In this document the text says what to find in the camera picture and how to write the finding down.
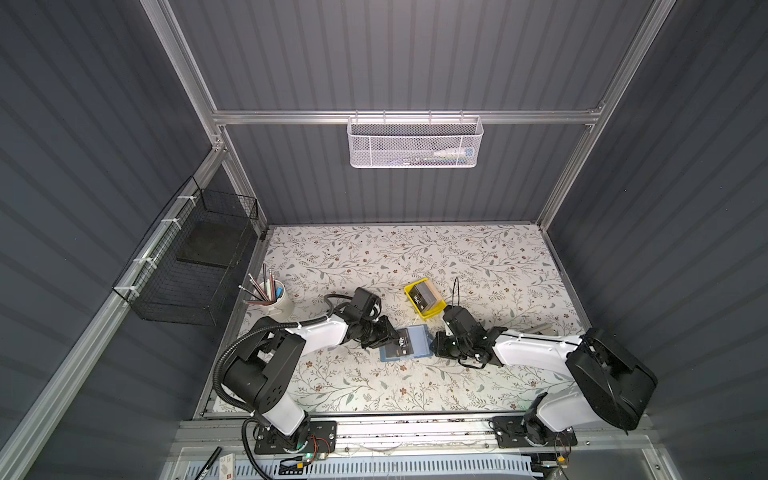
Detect white wire mesh basket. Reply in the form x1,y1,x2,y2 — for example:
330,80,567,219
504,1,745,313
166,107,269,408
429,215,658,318
346,113,484,169

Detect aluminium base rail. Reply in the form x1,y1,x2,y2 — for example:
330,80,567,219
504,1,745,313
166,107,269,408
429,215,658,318
173,410,655,457

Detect yellow plastic card tray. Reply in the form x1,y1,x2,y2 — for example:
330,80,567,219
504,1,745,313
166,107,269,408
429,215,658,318
404,278,447,321

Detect blue leather card holder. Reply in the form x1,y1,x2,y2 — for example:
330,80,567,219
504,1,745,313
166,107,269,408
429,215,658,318
379,325,433,362

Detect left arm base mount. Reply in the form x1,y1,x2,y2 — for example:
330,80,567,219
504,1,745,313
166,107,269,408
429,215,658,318
252,419,338,456

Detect white tube in basket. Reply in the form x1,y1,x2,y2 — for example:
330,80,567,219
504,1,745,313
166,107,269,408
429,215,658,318
410,147,476,163

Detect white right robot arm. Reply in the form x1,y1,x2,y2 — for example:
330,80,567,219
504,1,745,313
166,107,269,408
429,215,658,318
430,305,658,445

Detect black wire mesh basket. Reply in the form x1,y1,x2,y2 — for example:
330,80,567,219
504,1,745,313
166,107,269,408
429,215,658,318
113,180,260,327

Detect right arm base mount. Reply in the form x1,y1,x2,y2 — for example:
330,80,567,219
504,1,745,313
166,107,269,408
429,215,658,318
488,415,578,450

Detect black corrugated cable hose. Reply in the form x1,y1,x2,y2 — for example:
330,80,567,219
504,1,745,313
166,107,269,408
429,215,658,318
212,292,355,415

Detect pens in cup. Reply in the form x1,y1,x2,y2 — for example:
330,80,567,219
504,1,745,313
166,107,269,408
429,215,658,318
238,265,285,306

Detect white pen cup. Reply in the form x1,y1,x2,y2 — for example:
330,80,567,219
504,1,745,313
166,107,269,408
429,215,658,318
262,280,295,322

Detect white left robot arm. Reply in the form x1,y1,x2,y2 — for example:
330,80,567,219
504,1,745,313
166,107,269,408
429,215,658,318
212,287,397,442

